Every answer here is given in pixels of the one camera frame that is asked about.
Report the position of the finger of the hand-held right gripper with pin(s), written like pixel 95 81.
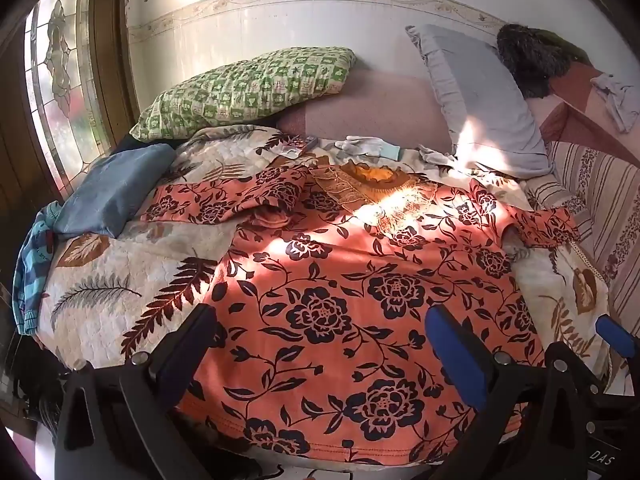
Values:
pixel 617 335

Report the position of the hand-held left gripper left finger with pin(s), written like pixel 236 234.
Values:
pixel 200 331

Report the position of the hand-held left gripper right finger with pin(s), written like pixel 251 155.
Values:
pixel 455 355

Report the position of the orange floral shirt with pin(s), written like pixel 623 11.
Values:
pixel 325 285

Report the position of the leaf print blanket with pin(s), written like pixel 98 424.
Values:
pixel 125 270

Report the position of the brown striped bedding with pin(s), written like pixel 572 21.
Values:
pixel 600 185

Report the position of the blue folded cloth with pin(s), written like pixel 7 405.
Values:
pixel 110 190

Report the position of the dark cloth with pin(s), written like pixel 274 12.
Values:
pixel 35 380

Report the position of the blue striped garment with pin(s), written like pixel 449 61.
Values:
pixel 32 265

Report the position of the small foil packet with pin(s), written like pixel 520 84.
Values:
pixel 292 147

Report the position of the maroon pink blanket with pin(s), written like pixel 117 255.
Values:
pixel 575 105

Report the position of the white crumpled cloth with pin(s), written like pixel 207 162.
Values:
pixel 617 100

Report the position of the green checked pillow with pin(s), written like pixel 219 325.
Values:
pixel 240 90

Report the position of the pink bed sheet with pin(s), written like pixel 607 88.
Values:
pixel 375 110

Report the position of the grey pillow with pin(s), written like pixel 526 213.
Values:
pixel 465 90

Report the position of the dark furry cushion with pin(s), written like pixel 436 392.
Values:
pixel 530 60

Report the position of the stained glass window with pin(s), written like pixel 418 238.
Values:
pixel 55 60

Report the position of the wooden window frame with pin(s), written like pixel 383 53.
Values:
pixel 112 35

